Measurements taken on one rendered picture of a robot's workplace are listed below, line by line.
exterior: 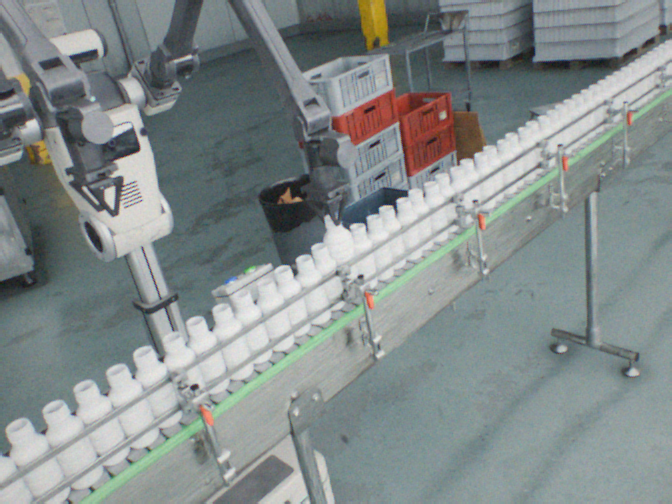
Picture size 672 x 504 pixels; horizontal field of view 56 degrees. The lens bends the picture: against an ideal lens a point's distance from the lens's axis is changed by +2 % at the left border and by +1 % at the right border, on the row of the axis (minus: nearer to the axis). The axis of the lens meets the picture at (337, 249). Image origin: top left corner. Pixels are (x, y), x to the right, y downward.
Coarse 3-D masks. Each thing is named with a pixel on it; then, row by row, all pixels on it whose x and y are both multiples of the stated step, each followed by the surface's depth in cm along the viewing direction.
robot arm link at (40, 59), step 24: (0, 0) 112; (0, 24) 113; (24, 24) 112; (24, 48) 110; (48, 48) 112; (24, 72) 113; (48, 72) 111; (72, 72) 112; (48, 96) 110; (72, 96) 114
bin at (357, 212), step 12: (372, 192) 232; (384, 192) 236; (396, 192) 232; (360, 204) 229; (372, 204) 233; (384, 204) 238; (396, 204) 234; (348, 216) 225; (360, 216) 230; (348, 228) 211
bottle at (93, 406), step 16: (80, 384) 113; (80, 400) 111; (96, 400) 112; (80, 416) 112; (96, 416) 111; (96, 432) 113; (112, 432) 114; (96, 448) 114; (112, 448) 115; (128, 448) 118; (112, 464) 116
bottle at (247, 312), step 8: (240, 296) 134; (248, 296) 131; (240, 304) 131; (248, 304) 131; (240, 312) 132; (248, 312) 132; (256, 312) 133; (240, 320) 132; (248, 320) 131; (256, 320) 132; (256, 328) 133; (264, 328) 135; (248, 336) 133; (256, 336) 133; (264, 336) 135; (248, 344) 134; (256, 344) 134; (264, 344) 135; (256, 360) 136; (264, 360) 136
